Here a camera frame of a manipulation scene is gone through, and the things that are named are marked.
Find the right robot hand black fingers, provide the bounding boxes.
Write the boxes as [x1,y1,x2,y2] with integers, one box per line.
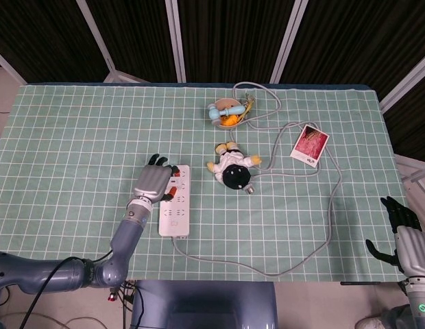
[365,195,425,276]

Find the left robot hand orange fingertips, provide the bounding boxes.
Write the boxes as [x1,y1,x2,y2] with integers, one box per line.
[133,154,181,204]

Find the white power strip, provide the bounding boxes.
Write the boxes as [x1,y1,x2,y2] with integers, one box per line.
[158,164,191,238]

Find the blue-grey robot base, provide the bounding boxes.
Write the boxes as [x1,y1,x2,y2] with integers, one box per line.
[130,280,279,329]

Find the plush doll black head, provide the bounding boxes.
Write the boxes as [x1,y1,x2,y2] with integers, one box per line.
[206,141,263,191]

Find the white shoe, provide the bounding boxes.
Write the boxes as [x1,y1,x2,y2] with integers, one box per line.
[356,317,383,329]

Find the green checked tablecloth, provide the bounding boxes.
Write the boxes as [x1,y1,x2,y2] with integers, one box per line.
[0,83,411,284]

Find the beige bowl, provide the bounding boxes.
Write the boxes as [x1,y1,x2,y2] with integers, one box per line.
[212,97,250,132]

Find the light blue toy hammer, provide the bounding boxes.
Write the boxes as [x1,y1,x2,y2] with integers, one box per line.
[208,104,246,121]

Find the red photo card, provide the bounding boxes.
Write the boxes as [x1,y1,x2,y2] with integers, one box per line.
[289,124,330,169]

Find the grey power strip cable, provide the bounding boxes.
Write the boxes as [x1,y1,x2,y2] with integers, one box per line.
[171,81,343,277]

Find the black cable bundle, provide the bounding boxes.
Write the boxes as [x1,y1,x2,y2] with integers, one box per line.
[109,280,140,329]

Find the yellow keychain charm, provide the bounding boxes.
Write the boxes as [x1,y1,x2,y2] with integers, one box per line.
[241,93,257,121]

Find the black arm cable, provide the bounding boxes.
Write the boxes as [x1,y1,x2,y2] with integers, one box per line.
[26,250,114,329]

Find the white partition frame post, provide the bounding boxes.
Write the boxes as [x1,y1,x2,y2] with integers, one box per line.
[269,0,308,84]
[378,51,425,112]
[165,0,186,83]
[76,0,147,84]
[0,47,27,85]

